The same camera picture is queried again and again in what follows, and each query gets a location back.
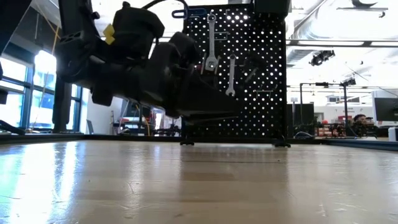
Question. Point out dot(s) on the black computer monitor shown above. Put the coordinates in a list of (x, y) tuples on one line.
[(387, 109)]

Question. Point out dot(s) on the black C-clamp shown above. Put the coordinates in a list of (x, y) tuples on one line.
[(255, 67)]

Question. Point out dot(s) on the dark blue bar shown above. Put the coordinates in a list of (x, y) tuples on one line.
[(367, 143)]

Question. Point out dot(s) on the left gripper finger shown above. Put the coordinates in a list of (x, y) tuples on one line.
[(205, 96), (211, 119)]

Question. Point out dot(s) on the yellow label tag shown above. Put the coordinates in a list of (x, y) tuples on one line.
[(109, 34)]

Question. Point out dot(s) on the silver ventilation duct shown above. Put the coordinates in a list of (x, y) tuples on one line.
[(300, 57)]

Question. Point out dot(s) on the black upright pillar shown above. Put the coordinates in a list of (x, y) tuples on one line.
[(62, 109)]

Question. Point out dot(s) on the white plastic container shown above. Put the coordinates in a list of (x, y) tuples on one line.
[(393, 134)]

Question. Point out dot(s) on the small black camera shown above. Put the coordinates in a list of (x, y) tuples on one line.
[(348, 82)]

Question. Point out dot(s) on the long ceiling light strip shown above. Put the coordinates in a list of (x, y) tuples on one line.
[(384, 43), (326, 43)]

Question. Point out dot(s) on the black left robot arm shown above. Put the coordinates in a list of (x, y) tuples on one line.
[(77, 31)]

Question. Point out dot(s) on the black slanted strut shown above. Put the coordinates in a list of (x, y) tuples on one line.
[(9, 127)]

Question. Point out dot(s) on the black pipe stand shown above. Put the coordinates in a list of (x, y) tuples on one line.
[(345, 109)]

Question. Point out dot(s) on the red storage boxes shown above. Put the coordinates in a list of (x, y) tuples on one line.
[(326, 129)]

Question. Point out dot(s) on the black aluminium rig frame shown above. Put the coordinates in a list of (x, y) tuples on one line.
[(46, 137)]

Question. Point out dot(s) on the black ceiling spotlight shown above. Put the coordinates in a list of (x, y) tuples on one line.
[(320, 57)]

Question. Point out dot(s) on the silver rectangular bracket hook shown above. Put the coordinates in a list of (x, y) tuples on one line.
[(222, 32)]

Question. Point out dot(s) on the small silver combination wrench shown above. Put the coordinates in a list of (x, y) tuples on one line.
[(231, 74)]

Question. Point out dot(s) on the silver double prong hook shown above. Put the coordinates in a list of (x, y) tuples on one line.
[(264, 91)]

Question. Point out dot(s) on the black ceiling track fixture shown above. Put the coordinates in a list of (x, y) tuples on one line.
[(363, 8)]

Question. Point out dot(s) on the black metal pegboard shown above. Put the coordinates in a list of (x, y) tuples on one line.
[(264, 118)]

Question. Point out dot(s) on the large black panel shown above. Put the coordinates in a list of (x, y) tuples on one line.
[(303, 119)]

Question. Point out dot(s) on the large silver combination wrench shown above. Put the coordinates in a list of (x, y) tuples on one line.
[(211, 40)]

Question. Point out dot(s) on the large blue-framed window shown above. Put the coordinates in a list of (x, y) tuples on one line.
[(15, 109)]

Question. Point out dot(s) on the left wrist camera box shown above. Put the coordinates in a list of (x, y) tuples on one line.
[(136, 31)]

